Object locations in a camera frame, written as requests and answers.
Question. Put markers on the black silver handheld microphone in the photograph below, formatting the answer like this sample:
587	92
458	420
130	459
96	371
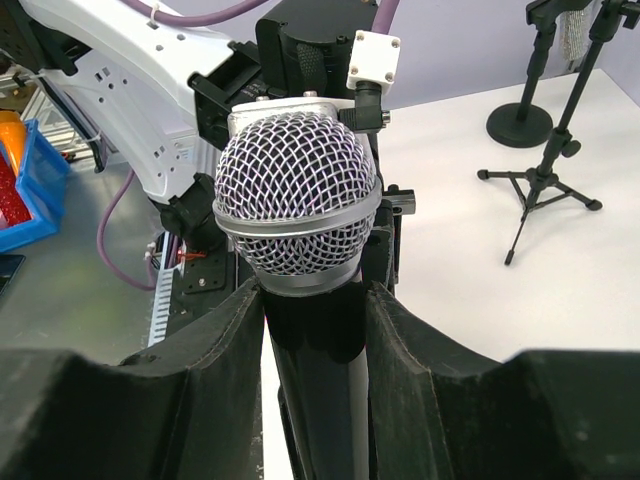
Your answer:
297	195

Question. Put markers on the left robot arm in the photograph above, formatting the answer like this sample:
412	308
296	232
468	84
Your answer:
159	88

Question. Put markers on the grey microphone on stand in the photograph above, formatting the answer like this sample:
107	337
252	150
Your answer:
575	24

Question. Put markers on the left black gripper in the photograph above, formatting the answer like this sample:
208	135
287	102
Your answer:
381	255

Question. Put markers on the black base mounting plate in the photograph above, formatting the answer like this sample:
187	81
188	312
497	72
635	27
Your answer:
204	281

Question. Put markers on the rear black round-base stand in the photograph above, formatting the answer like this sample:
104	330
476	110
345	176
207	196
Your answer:
523	124

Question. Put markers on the blue plastic bin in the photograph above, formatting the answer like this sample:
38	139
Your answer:
41	184

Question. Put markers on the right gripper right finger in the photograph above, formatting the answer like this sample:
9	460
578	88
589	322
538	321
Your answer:
443	411

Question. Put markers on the black tripod stand with shockmount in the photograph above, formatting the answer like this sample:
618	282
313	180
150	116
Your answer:
538	187

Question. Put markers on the white slotted cable duct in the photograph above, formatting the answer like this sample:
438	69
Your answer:
169	265

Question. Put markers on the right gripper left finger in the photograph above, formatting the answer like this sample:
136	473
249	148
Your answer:
181	409

